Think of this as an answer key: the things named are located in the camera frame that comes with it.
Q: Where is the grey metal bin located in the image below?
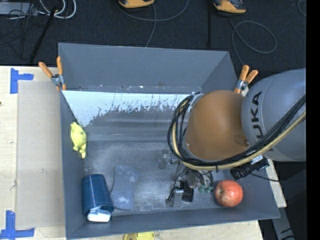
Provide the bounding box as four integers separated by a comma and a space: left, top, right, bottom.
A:
57, 42, 281, 240

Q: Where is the yellow toy animal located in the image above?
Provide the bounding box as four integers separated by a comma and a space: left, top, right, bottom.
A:
69, 121, 88, 159

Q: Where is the red apple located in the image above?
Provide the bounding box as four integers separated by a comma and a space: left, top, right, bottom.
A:
214, 179, 244, 208

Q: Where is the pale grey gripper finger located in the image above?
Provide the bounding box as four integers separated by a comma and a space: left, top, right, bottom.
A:
158, 150, 181, 170
165, 187, 183, 208

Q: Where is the dark blue ribbed cup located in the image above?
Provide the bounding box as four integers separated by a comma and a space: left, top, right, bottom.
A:
80, 173, 115, 216

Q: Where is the black cylinder on white bracket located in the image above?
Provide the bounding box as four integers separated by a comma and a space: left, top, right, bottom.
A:
229, 156, 270, 181

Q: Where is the pale flat board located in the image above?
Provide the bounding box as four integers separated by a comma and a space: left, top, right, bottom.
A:
15, 80, 66, 230

